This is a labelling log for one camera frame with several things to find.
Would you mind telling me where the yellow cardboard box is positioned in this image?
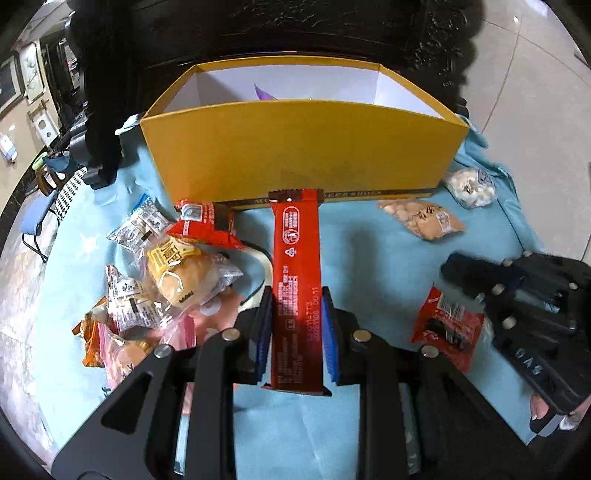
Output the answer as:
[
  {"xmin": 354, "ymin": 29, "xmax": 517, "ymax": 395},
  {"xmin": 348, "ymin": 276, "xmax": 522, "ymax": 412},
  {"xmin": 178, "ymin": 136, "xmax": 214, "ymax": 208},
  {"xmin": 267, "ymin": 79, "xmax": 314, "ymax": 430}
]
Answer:
[{"xmin": 140, "ymin": 56, "xmax": 471, "ymax": 210}]

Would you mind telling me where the long red bar packet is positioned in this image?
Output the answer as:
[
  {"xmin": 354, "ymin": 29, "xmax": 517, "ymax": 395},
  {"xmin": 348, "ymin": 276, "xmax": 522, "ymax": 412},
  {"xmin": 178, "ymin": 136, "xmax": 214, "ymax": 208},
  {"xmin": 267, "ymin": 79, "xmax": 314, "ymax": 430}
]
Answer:
[{"xmin": 262, "ymin": 188, "xmax": 332, "ymax": 398}]

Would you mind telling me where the white nut clear packet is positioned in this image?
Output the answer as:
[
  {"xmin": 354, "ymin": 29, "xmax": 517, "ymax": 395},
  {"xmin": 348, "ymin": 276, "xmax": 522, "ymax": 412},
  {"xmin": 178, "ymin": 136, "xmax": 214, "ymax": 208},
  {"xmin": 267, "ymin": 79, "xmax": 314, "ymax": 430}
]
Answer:
[{"xmin": 442, "ymin": 168, "xmax": 497, "ymax": 209}]

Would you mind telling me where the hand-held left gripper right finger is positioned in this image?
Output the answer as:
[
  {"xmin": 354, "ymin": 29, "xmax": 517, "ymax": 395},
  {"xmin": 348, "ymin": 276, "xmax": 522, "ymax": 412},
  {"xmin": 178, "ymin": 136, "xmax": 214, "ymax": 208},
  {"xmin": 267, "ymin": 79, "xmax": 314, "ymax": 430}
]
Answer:
[{"xmin": 322, "ymin": 286, "xmax": 539, "ymax": 480}]

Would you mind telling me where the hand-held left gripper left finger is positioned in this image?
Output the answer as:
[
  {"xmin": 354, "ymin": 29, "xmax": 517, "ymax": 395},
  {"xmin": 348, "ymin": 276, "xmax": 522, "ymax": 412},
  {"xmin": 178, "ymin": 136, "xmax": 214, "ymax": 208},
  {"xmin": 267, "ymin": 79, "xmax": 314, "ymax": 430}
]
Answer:
[{"xmin": 53, "ymin": 286, "xmax": 273, "ymax": 480}]

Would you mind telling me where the round bun clear packet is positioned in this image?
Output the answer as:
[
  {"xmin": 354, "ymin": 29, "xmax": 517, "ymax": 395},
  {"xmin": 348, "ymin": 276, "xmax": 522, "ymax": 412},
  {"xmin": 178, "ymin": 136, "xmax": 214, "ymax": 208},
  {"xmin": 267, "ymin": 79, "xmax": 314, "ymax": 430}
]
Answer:
[{"xmin": 141, "ymin": 233, "xmax": 244, "ymax": 308}]

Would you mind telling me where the white printed clear packet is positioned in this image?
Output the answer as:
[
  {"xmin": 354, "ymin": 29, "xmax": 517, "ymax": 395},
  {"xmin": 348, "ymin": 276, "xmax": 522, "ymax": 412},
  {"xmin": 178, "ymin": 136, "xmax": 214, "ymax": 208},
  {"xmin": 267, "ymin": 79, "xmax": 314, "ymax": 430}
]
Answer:
[{"xmin": 105, "ymin": 264, "xmax": 161, "ymax": 334}]

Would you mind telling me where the blue white snack packet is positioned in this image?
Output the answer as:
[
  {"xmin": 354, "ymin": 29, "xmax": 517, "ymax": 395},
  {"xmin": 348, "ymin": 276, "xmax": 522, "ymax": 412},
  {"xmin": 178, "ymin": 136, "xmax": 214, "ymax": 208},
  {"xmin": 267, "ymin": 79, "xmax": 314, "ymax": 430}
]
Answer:
[{"xmin": 106, "ymin": 194, "xmax": 169, "ymax": 252}]

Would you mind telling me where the small red snack packet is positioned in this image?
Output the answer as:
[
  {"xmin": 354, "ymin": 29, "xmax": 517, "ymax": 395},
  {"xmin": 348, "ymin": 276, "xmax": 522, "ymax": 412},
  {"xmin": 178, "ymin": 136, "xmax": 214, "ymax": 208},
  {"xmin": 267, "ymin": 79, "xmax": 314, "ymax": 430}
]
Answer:
[{"xmin": 410, "ymin": 284, "xmax": 485, "ymax": 372}]

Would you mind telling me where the person's right hand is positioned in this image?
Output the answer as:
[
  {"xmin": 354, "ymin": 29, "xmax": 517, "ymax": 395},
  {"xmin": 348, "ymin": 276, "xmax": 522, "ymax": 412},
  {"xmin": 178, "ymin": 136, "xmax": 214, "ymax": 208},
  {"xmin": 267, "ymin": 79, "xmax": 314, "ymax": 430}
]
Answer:
[{"xmin": 530, "ymin": 392, "xmax": 581, "ymax": 431}]

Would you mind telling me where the tan nut packet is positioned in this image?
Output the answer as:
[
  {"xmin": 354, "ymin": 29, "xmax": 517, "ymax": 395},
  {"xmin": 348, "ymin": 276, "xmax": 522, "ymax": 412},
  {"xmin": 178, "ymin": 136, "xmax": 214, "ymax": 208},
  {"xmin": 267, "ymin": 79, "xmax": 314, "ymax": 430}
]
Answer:
[{"xmin": 378, "ymin": 199, "xmax": 466, "ymax": 241}]

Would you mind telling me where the black and white checked cloth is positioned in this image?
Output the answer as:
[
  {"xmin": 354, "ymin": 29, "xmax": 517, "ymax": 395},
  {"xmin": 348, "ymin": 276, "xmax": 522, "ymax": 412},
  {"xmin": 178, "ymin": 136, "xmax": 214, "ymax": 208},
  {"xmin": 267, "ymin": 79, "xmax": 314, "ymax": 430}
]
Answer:
[{"xmin": 54, "ymin": 167, "xmax": 89, "ymax": 221}]

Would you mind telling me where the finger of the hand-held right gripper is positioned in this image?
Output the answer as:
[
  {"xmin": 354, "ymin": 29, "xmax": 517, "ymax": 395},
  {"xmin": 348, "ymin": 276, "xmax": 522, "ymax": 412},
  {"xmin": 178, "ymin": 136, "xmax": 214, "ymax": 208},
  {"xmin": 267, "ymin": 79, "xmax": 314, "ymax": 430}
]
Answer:
[
  {"xmin": 442, "ymin": 264, "xmax": 506, "ymax": 301},
  {"xmin": 450, "ymin": 251, "xmax": 536, "ymax": 278}
]

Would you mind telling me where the pink snack packet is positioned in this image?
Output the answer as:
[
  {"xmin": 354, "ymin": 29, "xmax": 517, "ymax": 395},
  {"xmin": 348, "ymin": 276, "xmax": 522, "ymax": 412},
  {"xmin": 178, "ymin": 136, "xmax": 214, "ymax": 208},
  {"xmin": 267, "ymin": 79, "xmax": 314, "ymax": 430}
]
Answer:
[{"xmin": 99, "ymin": 314, "xmax": 198, "ymax": 393}]

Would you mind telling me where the red packet with brown end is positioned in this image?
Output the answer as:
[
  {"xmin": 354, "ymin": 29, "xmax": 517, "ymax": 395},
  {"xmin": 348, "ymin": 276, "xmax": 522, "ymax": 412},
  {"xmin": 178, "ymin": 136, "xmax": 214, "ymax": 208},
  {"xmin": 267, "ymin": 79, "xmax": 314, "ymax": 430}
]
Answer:
[{"xmin": 165, "ymin": 198, "xmax": 246, "ymax": 251}]

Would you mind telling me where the blue seat stool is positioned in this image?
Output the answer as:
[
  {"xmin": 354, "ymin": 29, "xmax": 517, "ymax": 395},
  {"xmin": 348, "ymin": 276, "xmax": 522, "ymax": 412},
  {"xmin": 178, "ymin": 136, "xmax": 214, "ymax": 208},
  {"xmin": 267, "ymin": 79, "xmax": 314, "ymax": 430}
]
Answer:
[{"xmin": 21, "ymin": 194, "xmax": 63, "ymax": 264}]

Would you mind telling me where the framed wall picture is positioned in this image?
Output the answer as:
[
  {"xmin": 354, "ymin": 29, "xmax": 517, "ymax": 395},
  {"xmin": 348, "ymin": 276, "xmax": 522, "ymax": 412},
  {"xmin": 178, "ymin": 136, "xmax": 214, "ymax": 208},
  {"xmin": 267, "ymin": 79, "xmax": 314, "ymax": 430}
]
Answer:
[
  {"xmin": 18, "ymin": 42, "xmax": 44, "ymax": 102},
  {"xmin": 0, "ymin": 58, "xmax": 26, "ymax": 112}
]

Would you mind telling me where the orange snack packet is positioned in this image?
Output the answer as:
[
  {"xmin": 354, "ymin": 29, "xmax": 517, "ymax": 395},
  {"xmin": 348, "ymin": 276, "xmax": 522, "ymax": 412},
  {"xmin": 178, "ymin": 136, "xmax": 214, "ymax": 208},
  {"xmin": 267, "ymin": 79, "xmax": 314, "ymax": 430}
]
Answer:
[{"xmin": 71, "ymin": 298, "xmax": 110, "ymax": 367}]

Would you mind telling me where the light blue tablecloth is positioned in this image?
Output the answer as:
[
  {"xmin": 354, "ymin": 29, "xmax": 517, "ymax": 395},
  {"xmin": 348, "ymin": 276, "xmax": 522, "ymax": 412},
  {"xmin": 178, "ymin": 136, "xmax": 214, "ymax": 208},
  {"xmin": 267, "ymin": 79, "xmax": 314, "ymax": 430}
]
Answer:
[{"xmin": 28, "ymin": 111, "xmax": 550, "ymax": 480}]

